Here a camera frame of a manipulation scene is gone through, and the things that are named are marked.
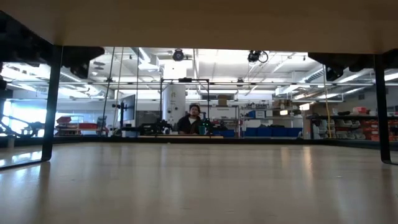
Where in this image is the red cart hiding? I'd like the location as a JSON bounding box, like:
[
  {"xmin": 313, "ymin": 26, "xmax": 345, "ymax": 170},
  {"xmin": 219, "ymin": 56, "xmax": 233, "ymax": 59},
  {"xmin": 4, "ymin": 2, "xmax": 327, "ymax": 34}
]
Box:
[{"xmin": 55, "ymin": 115, "xmax": 108, "ymax": 136}]

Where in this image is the wooden shelf with black legs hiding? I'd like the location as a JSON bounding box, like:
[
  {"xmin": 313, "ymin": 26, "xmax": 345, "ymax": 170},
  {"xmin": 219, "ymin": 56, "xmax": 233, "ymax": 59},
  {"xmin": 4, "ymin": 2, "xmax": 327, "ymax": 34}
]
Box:
[{"xmin": 0, "ymin": 0, "xmax": 398, "ymax": 170}]

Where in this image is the storage shelving with bins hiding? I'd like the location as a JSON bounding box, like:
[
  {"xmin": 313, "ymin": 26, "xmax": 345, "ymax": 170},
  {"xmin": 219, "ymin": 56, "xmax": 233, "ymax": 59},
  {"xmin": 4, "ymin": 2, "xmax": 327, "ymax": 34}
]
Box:
[{"xmin": 306, "ymin": 105, "xmax": 398, "ymax": 142}]

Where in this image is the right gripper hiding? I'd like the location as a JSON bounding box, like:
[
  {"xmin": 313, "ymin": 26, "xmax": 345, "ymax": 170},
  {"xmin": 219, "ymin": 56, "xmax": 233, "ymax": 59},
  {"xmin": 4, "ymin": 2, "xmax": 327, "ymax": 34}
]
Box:
[{"xmin": 307, "ymin": 52, "xmax": 376, "ymax": 82}]

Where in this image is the black aluminium table frame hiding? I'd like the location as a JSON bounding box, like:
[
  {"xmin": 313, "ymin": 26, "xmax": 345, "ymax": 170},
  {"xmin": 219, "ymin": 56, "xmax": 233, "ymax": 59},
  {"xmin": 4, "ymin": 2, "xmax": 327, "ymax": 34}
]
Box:
[{"xmin": 0, "ymin": 134, "xmax": 398, "ymax": 151}]

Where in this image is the person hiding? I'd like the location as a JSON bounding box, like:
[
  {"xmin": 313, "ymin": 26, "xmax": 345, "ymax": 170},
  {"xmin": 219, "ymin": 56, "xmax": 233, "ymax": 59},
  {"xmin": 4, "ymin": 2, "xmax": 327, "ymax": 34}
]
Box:
[{"xmin": 176, "ymin": 103, "xmax": 206, "ymax": 135}]

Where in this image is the round black ceiling camera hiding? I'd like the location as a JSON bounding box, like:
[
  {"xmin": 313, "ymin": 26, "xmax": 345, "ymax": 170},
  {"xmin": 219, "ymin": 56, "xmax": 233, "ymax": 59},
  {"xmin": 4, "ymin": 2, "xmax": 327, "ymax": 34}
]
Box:
[{"xmin": 172, "ymin": 49, "xmax": 186, "ymax": 62}]

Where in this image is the black camera with cable loop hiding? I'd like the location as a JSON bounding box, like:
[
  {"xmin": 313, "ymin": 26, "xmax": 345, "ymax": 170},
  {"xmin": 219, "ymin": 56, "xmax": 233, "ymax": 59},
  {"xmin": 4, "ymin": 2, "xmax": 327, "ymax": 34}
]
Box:
[{"xmin": 247, "ymin": 51, "xmax": 269, "ymax": 64}]

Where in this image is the black robot on bench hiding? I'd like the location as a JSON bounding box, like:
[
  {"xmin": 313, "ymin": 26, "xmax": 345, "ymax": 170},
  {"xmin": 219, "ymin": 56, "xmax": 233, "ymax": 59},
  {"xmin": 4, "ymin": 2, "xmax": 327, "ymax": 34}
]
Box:
[{"xmin": 138, "ymin": 119, "xmax": 174, "ymax": 136}]

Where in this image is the black monitor on stand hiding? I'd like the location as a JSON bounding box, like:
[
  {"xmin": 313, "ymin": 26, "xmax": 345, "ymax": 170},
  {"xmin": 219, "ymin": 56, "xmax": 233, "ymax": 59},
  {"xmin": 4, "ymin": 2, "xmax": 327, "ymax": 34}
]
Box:
[{"xmin": 119, "ymin": 94, "xmax": 137, "ymax": 124}]

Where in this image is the black stand frame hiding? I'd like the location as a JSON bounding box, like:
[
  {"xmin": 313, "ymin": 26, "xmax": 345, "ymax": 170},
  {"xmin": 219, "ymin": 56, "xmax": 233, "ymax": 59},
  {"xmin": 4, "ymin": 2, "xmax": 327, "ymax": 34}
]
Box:
[{"xmin": 159, "ymin": 77, "xmax": 211, "ymax": 121}]

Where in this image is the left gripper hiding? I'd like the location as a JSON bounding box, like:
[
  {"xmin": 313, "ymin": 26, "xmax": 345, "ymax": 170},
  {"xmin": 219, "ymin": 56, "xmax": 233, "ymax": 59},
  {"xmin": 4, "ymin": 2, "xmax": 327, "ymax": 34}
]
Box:
[{"xmin": 62, "ymin": 46, "xmax": 106, "ymax": 79}]

